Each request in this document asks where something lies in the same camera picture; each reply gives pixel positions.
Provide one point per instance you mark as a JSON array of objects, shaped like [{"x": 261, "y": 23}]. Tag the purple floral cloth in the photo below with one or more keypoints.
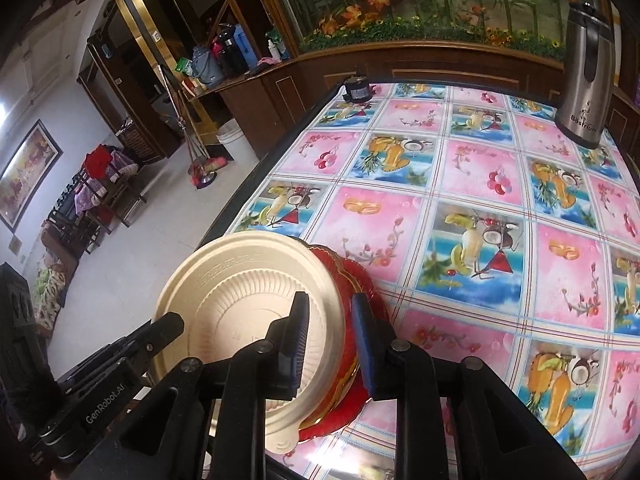
[{"x": 122, "y": 162}]

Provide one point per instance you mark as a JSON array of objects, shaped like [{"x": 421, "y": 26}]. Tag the framed wall picture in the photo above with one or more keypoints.
[{"x": 27, "y": 175}]

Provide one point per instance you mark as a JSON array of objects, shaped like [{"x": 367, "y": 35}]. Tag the small black pot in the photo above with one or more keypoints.
[{"x": 359, "y": 92}]

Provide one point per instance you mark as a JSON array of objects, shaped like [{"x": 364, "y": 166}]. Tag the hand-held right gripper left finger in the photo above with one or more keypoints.
[{"x": 295, "y": 345}]

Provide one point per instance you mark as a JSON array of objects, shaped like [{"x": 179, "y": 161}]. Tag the steel thermos jug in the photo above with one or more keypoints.
[{"x": 585, "y": 70}]

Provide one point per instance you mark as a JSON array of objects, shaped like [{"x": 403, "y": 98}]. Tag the red broom and dustpan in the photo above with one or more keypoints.
[{"x": 205, "y": 177}]

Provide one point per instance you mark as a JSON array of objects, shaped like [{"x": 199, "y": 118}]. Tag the pile of green vegetables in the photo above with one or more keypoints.
[{"x": 47, "y": 285}]

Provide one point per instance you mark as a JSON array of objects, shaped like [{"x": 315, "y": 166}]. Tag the gold framed display cabinet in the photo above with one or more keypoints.
[{"x": 125, "y": 85}]

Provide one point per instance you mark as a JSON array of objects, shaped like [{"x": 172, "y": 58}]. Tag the pink cloth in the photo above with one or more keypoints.
[{"x": 269, "y": 61}]

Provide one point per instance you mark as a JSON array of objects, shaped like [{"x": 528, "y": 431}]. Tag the dark wooden chair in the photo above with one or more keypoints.
[{"x": 75, "y": 220}]

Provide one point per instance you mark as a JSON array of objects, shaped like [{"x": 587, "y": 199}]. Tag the black box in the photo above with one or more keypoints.
[{"x": 20, "y": 320}]

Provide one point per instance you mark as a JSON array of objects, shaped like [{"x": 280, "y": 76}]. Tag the green packet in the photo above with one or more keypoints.
[{"x": 183, "y": 65}]

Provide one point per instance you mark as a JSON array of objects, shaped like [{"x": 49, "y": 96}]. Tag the large red glass plate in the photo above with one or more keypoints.
[{"x": 372, "y": 285}]

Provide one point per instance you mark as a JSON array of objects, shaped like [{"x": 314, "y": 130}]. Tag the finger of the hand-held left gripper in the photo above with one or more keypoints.
[
  {"x": 167, "y": 327},
  {"x": 95, "y": 365}
]

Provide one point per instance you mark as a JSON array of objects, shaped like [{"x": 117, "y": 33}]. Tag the red cloth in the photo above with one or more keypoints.
[{"x": 97, "y": 160}]

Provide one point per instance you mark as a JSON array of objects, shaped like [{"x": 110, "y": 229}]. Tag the black bottle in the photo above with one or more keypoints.
[{"x": 229, "y": 55}]

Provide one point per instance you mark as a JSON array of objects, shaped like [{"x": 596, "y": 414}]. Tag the beige plastic bowl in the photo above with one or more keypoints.
[{"x": 235, "y": 280}]

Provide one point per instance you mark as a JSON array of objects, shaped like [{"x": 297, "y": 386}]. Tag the blue grey bag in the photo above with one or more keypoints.
[{"x": 207, "y": 67}]

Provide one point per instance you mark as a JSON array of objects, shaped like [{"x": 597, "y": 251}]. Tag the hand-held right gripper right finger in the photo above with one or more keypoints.
[{"x": 365, "y": 350}]

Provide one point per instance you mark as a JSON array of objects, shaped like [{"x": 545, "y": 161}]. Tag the brown wicker basket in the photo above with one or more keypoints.
[{"x": 135, "y": 137}]

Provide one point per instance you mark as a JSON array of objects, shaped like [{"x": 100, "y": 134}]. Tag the white spray bottle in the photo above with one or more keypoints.
[{"x": 273, "y": 50}]

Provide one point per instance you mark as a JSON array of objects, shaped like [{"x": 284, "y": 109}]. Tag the blue bottle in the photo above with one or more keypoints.
[{"x": 247, "y": 47}]

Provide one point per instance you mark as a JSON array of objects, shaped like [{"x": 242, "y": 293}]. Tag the white plastic bucket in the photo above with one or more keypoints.
[{"x": 237, "y": 145}]

